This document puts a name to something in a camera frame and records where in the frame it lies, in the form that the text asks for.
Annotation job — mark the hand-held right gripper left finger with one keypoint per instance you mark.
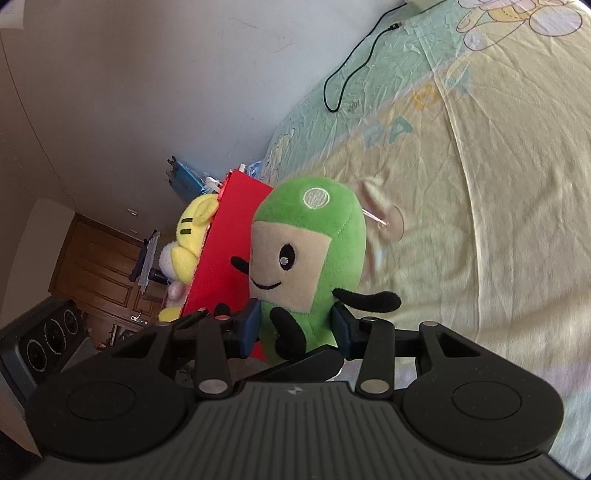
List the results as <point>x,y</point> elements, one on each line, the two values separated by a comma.
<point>251,327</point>

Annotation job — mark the white plush toy blue scarf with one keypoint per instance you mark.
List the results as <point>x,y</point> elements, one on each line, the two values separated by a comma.
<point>167,258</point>

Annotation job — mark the dark hanging tool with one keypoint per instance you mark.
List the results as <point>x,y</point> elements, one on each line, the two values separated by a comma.
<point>145,263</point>

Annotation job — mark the green plush toy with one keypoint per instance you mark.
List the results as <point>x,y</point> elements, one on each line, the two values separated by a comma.
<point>309,240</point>

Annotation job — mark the clear suction cup hook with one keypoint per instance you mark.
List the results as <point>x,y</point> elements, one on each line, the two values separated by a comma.
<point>385,221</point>

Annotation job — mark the wooden door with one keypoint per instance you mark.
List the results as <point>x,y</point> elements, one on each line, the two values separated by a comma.
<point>101,267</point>

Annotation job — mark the pastel printed bed sheet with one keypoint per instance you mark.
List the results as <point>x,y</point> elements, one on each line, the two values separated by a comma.
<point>508,184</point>

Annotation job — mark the blue plastic bag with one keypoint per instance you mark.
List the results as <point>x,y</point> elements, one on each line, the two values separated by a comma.
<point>184,182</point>

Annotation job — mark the yellow tiger plush toy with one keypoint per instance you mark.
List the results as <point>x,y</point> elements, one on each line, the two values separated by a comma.
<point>189,230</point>

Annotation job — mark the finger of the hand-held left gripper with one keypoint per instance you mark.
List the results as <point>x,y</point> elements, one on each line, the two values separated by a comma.
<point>295,364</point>

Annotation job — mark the red cardboard box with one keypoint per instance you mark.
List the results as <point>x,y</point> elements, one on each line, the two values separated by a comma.
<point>231,240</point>

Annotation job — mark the pink teddy bear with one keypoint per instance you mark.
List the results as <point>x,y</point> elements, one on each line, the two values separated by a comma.
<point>176,293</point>

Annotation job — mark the white wall papers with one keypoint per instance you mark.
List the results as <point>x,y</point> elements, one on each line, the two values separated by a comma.
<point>11,13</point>

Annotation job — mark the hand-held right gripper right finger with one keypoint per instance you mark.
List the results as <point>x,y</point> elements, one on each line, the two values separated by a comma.
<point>346,330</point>

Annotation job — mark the white power strip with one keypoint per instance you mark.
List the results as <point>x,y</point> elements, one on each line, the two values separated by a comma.
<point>425,4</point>

